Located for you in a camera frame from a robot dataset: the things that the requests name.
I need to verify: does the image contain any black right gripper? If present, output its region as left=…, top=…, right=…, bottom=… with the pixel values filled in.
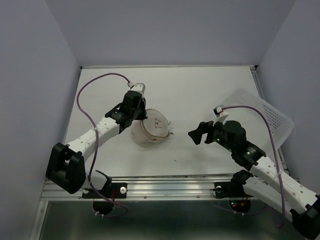
left=187, top=115, right=235, bottom=152

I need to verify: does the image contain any white mesh laundry bag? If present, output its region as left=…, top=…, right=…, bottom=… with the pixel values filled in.
left=131, top=108, right=173, bottom=147

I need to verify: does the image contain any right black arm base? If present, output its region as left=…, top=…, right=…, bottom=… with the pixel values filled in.
left=211, top=181, right=252, bottom=215

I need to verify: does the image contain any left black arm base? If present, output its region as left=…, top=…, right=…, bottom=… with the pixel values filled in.
left=82, top=170, right=129, bottom=218

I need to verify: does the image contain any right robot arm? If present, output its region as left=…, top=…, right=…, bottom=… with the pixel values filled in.
left=188, top=120, right=320, bottom=240

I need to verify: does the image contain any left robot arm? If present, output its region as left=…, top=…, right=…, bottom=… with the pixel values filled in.
left=45, top=89, right=147, bottom=194

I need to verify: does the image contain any white perforated plastic basket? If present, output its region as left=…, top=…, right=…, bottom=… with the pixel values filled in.
left=219, top=87, right=294, bottom=155

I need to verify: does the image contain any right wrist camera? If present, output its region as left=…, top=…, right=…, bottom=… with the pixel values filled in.
left=213, top=105, right=229, bottom=125

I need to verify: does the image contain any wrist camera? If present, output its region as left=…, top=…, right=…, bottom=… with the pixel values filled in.
left=213, top=105, right=229, bottom=125
left=127, top=82, right=146, bottom=96

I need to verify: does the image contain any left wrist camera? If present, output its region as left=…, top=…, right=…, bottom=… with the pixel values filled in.
left=127, top=82, right=146, bottom=96

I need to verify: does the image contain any aluminium mounting rail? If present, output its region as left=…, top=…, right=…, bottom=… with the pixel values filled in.
left=40, top=174, right=233, bottom=202

